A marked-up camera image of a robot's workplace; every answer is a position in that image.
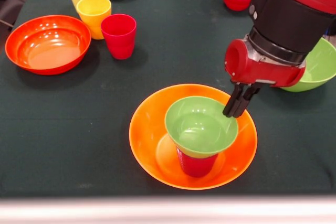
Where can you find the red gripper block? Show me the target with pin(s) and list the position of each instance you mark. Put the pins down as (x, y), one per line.
(252, 70)

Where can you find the small green bowl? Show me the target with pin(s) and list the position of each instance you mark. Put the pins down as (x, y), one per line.
(202, 129)

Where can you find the purple cup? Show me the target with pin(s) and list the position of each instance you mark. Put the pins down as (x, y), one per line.
(197, 166)

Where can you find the large green bowl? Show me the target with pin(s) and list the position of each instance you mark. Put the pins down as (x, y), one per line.
(320, 69)

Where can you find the large orange bowl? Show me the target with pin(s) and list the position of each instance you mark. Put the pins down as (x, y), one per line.
(147, 134)

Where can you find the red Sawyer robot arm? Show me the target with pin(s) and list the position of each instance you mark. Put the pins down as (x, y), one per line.
(288, 16)

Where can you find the pink cup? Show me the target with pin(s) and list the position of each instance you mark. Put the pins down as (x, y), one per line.
(119, 40)

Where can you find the dark green tablecloth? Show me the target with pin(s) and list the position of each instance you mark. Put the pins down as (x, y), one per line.
(78, 129)

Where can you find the yellow cup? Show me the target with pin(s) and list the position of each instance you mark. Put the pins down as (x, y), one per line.
(93, 14)

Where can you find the wide red-orange bowl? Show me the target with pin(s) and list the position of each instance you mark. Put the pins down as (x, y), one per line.
(48, 48)

